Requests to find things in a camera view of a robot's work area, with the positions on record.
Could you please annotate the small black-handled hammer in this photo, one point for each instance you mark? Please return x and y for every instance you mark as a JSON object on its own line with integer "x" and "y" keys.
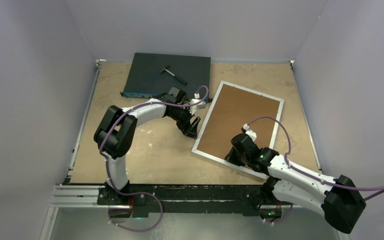
{"x": 178, "y": 78}

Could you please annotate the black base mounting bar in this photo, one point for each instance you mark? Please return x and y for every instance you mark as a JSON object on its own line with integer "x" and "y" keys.
{"x": 247, "y": 200}

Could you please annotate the dark network switch box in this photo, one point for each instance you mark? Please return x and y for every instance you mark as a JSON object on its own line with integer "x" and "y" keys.
{"x": 145, "y": 80}

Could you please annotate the brown cardboard backing board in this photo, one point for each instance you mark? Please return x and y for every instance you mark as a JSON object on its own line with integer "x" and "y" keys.
{"x": 238, "y": 119}

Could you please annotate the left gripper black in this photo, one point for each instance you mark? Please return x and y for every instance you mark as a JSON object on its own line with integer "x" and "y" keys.
{"x": 188, "y": 128}

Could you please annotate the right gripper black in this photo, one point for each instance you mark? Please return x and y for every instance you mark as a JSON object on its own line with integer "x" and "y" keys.
{"x": 231, "y": 157}

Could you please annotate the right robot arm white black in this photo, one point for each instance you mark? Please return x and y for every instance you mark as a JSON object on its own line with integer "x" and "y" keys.
{"x": 336, "y": 199}

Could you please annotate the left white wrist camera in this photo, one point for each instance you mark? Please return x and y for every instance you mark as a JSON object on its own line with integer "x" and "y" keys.
{"x": 196, "y": 103}

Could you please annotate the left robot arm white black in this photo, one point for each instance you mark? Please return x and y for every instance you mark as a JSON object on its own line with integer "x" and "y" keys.
{"x": 114, "y": 135}

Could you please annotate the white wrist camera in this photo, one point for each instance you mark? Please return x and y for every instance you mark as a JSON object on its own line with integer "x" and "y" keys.
{"x": 196, "y": 103}
{"x": 249, "y": 132}

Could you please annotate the white picture frame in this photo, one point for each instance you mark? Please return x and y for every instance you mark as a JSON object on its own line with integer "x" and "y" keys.
{"x": 202, "y": 132}

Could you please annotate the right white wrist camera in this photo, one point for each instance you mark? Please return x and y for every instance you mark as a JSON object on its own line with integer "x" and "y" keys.
{"x": 249, "y": 132}

